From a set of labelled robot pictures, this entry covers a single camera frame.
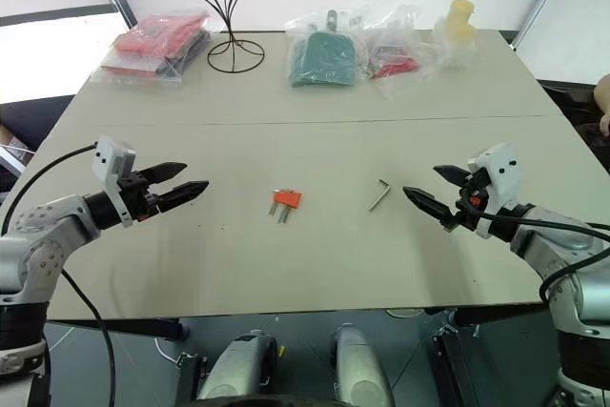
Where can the orange plug part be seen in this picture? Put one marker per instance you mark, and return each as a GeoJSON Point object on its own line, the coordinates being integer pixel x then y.
{"type": "Point", "coordinates": [287, 198]}

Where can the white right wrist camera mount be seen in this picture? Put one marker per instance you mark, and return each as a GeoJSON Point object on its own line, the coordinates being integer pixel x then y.
{"type": "Point", "coordinates": [498, 168]}

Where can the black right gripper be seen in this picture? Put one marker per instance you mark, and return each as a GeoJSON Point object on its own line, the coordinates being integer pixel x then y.
{"type": "Point", "coordinates": [472, 207]}

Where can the metal hex key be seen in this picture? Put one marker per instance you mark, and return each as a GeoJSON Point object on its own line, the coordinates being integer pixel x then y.
{"type": "Point", "coordinates": [380, 195]}

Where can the plastic bag with red parts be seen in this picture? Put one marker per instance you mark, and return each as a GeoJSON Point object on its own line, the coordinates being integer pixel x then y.
{"type": "Point", "coordinates": [398, 64]}

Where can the plastic bag with green cloth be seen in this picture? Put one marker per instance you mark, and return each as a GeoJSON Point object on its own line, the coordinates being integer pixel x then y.
{"type": "Point", "coordinates": [326, 56]}

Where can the yellow plastic cups in bag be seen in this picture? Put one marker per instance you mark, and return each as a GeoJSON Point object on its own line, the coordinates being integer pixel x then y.
{"type": "Point", "coordinates": [460, 30]}

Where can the plastic bag with red cloth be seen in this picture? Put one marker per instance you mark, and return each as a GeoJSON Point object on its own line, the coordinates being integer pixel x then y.
{"type": "Point", "coordinates": [152, 42]}

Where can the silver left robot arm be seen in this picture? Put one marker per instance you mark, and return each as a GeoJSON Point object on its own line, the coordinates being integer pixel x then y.
{"type": "Point", "coordinates": [38, 240]}

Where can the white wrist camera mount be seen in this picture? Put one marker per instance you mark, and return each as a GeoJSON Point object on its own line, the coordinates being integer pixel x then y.
{"type": "Point", "coordinates": [498, 168]}
{"type": "Point", "coordinates": [114, 159]}

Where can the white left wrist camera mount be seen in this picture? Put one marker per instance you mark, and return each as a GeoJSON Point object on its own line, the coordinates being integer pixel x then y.
{"type": "Point", "coordinates": [114, 159]}

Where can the beige rounded mannequin part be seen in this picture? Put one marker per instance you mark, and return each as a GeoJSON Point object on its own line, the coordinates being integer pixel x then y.
{"type": "Point", "coordinates": [604, 92]}

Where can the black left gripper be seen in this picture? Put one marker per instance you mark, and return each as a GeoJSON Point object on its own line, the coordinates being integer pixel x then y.
{"type": "Point", "coordinates": [140, 202]}

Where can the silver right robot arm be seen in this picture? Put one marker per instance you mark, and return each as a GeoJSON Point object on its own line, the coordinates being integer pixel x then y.
{"type": "Point", "coordinates": [557, 245]}

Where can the brown cardboard box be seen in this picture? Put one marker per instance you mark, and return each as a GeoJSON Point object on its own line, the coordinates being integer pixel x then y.
{"type": "Point", "coordinates": [14, 147]}

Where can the black table frame bar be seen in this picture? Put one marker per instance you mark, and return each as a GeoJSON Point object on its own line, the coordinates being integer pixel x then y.
{"type": "Point", "coordinates": [495, 314]}
{"type": "Point", "coordinates": [124, 327]}

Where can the grey rounded robot leg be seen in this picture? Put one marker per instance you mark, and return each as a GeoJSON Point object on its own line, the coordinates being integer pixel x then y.
{"type": "Point", "coordinates": [357, 364]}
{"type": "Point", "coordinates": [238, 364]}

